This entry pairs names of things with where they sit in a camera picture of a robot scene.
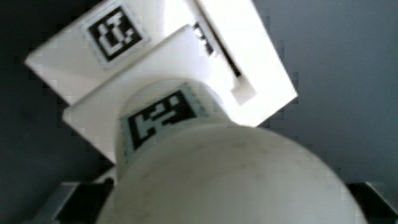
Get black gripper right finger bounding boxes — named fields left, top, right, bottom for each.
left=349, top=182, right=398, bottom=224

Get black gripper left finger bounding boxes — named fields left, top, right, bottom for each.
left=29, top=182, right=114, bottom=224

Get white lamp base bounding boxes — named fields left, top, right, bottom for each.
left=24, top=0, right=246, bottom=164

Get white L-shaped boundary frame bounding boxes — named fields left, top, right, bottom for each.
left=196, top=0, right=297, bottom=127

